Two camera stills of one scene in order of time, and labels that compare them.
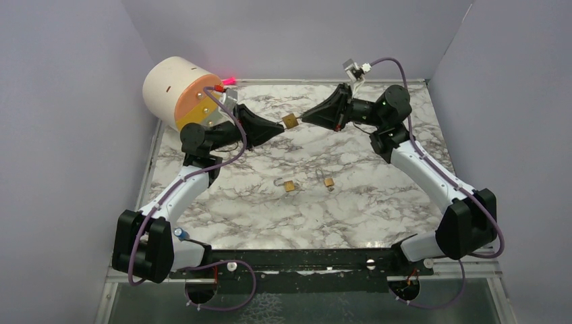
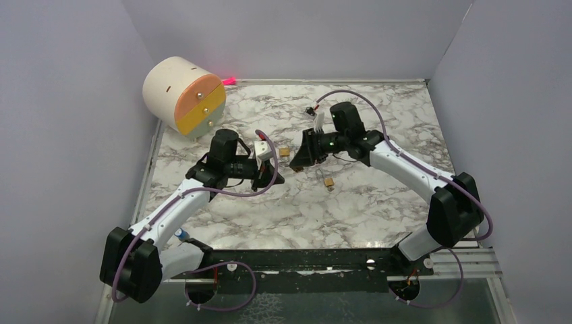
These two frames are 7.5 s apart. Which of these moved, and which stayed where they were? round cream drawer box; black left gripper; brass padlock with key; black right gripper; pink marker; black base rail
Moved: brass padlock with key; black right gripper; black left gripper
Stayed: black base rail; round cream drawer box; pink marker
